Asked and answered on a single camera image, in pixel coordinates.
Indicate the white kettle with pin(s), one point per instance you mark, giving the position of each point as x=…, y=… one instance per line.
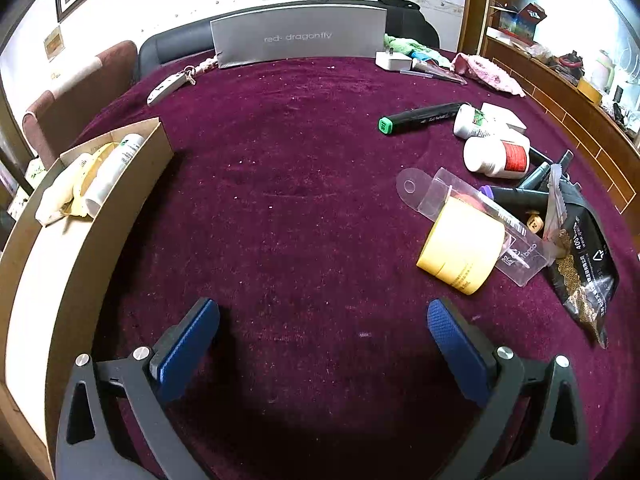
x=603, y=70

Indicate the brown chair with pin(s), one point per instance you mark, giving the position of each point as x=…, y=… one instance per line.
x=80, y=90

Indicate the pink cloth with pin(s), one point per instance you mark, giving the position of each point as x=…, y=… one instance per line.
x=487, y=72

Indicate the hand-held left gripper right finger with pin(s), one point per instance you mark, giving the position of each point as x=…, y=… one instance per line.
x=460, y=350

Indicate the white bottle green label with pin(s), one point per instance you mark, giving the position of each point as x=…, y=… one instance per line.
x=469, y=122

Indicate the small wall plaque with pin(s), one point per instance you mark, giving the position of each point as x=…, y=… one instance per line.
x=55, y=42

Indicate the clear plastic package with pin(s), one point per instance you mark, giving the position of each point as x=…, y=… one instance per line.
x=520, y=255

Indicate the grey flat box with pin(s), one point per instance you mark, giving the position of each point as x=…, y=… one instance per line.
x=300, y=35

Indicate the white small box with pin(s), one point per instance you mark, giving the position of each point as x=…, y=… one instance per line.
x=505, y=117

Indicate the black sofa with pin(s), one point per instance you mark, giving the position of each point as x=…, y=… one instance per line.
x=165, y=45

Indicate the yellow tape roll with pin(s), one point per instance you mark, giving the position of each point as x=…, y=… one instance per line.
x=462, y=245

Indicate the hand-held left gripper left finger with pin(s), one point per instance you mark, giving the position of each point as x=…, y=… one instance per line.
x=187, y=345

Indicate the clear plastic wrapper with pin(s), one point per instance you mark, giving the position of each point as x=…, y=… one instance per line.
x=440, y=71

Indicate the white bottle red label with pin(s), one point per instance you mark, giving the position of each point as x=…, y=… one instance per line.
x=492, y=156

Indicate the black marker grey cap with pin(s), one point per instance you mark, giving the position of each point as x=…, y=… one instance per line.
x=542, y=172

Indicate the black marker purple cap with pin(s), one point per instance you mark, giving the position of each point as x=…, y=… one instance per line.
x=515, y=199

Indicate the green cloth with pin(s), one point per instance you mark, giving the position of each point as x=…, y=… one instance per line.
x=415, y=47

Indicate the wooden die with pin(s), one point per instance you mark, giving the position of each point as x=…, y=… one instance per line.
x=535, y=223

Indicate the cardboard box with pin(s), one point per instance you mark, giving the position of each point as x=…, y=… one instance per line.
x=45, y=310

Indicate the wooden cabinet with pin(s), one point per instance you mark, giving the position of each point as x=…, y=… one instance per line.
x=560, y=90

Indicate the black foil pouch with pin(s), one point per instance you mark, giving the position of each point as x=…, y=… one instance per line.
x=582, y=260

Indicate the black marker green cap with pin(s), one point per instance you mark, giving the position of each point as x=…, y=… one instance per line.
x=425, y=115

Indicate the white charger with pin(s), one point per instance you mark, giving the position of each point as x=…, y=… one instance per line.
x=392, y=61

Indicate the white tube green label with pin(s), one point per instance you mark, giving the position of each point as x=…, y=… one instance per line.
x=112, y=172

